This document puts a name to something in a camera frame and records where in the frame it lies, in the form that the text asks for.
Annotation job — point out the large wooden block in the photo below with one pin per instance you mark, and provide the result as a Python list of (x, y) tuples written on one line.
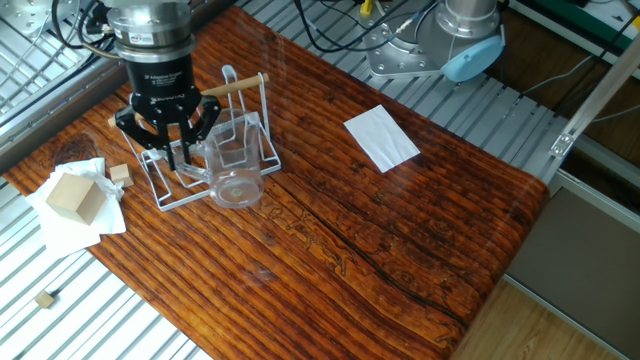
[(75, 197)]

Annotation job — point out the crumpled white paper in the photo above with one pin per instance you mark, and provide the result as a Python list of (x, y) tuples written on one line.
[(70, 235)]

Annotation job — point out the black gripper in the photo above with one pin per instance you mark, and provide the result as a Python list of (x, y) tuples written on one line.
[(162, 85)]

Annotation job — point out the flat white paper sheet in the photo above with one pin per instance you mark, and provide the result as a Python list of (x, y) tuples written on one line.
[(382, 138)]

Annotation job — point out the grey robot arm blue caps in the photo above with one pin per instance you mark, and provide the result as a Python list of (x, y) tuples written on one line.
[(150, 25)]

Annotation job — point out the small wooden cube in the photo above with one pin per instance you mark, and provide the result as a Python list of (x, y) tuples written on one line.
[(120, 176), (45, 298)]

